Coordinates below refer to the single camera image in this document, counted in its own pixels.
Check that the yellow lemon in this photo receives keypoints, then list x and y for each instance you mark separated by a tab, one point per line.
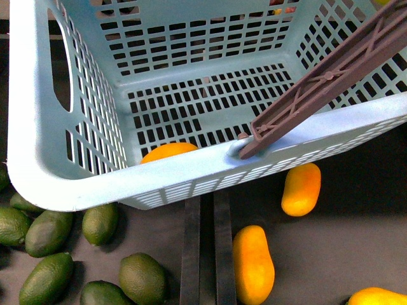
168	150

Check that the light blue plastic basket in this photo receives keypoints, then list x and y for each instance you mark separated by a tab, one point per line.
97	85

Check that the yellow mango upper right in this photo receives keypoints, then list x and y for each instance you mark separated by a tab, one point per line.
301	190

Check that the yellow mango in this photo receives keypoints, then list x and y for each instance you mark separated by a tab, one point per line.
376	296
253	265
301	190

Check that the yellow mango centre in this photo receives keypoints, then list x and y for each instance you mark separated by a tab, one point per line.
253	265

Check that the yellow mango bottom right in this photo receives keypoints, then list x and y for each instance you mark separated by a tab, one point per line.
376	296

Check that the green lime upper middle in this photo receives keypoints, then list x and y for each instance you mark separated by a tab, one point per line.
100	223

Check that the black tray divider strip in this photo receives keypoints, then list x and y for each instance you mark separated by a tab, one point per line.
190	262

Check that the green lime near divider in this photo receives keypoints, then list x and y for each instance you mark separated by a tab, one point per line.
142	279

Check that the green avocado left middle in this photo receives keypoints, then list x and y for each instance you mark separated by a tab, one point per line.
48	233

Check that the green avocado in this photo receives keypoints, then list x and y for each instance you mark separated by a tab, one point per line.
103	292
48	233
48	280

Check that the green avocado bottom centre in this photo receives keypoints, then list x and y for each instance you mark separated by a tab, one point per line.
103	292

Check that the green lime far left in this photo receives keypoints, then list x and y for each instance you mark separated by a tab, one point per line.
14	226

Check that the green avocado bottom left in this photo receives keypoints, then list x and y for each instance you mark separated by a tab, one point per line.
48	280

